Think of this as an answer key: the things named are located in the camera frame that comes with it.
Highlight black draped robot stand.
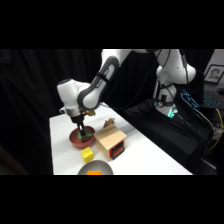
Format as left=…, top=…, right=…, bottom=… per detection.
left=119, top=98, right=215, bottom=176

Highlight gold wrist camera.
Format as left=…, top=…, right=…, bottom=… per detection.
left=84, top=109, right=97, bottom=117

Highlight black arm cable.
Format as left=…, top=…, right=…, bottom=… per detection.
left=101, top=49, right=168, bottom=112

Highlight backlit keyboard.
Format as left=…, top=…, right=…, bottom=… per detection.
left=203, top=92, right=224, bottom=110

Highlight yellow cable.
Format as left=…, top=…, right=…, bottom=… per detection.
left=209, top=107, right=224, bottom=152

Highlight black curtain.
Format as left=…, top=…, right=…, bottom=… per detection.
left=0, top=49, right=161, bottom=176

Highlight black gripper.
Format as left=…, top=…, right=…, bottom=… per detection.
left=68, top=113, right=87, bottom=138

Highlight orange block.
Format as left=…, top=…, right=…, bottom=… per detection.
left=86, top=170, right=103, bottom=176

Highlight framed portrait picture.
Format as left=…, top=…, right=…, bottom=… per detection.
left=203, top=64, right=224, bottom=85

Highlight grey bowl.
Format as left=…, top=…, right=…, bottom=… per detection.
left=77, top=159, right=115, bottom=176

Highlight yellow cube block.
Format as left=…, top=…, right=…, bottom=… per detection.
left=80, top=146, right=96, bottom=164

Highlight blue lit device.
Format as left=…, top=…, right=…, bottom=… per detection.
left=180, top=88, right=201, bottom=110

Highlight pink bowl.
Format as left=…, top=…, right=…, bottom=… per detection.
left=68, top=125, right=97, bottom=149

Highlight small brown wooden toy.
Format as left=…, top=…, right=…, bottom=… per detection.
left=102, top=118, right=117, bottom=129

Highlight green status light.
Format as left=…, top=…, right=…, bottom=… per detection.
left=166, top=107, right=178, bottom=120

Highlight wooden toy oven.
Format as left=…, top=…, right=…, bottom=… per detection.
left=93, top=124, right=128, bottom=161

